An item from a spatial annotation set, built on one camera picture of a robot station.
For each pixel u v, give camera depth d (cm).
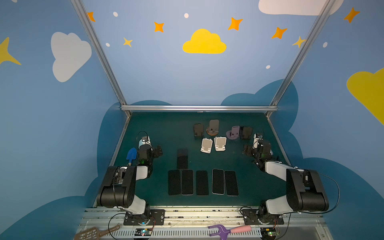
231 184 87
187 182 83
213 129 105
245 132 104
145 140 79
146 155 72
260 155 73
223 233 70
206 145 98
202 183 86
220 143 104
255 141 85
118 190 44
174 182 84
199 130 105
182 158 97
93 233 70
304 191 45
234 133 104
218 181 86
